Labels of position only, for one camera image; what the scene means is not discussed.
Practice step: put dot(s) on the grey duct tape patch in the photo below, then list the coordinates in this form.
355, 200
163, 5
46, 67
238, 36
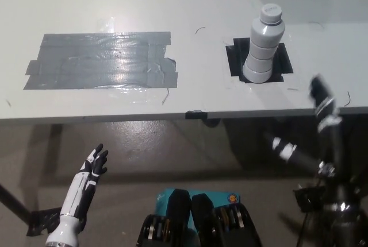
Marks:
100, 60

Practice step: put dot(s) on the white plastic bottle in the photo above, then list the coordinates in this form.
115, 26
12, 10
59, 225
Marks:
261, 51

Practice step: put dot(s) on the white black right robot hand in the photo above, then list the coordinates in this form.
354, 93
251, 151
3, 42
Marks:
327, 120

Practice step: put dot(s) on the small black tape piece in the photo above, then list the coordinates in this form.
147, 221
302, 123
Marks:
196, 114

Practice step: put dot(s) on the black teal robot torso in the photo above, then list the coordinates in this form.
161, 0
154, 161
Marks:
198, 218

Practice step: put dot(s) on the black tape square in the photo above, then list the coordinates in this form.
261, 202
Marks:
284, 60

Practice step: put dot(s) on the black metal rod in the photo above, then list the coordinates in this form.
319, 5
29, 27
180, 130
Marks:
14, 201

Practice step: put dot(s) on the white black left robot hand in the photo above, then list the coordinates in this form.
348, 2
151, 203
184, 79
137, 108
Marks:
76, 189

